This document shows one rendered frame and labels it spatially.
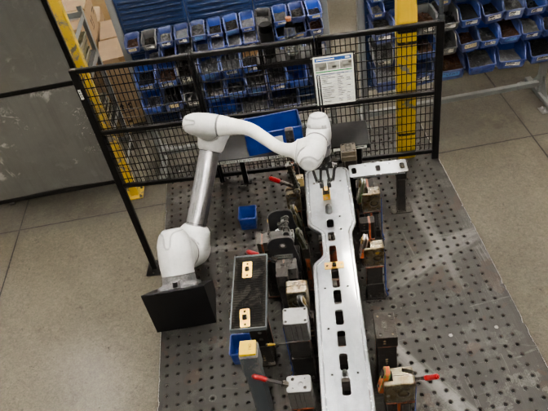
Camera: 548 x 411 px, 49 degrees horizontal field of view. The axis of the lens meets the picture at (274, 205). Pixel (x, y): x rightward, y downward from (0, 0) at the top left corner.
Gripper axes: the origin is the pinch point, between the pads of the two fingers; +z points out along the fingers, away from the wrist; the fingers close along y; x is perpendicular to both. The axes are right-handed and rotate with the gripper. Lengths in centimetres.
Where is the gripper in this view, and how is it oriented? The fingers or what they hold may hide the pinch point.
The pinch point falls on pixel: (325, 187)
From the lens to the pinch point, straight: 289.7
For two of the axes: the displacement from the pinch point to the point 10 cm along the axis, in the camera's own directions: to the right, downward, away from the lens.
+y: 9.9, -1.0, -1.0
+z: 1.4, 7.4, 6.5
